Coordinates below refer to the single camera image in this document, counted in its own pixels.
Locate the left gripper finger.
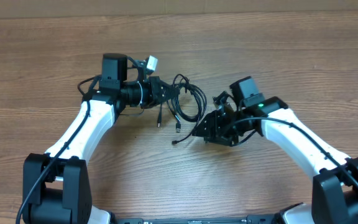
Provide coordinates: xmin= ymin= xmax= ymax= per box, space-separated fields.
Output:
xmin=162 ymin=87 xmax=180 ymax=103
xmin=158 ymin=79 xmax=178 ymax=90

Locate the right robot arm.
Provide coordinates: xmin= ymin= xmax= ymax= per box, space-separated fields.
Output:
xmin=193 ymin=77 xmax=358 ymax=223

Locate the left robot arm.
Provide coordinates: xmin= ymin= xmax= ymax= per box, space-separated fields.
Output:
xmin=16 ymin=53 xmax=179 ymax=223

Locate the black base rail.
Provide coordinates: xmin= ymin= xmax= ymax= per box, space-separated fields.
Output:
xmin=111 ymin=214 xmax=278 ymax=224

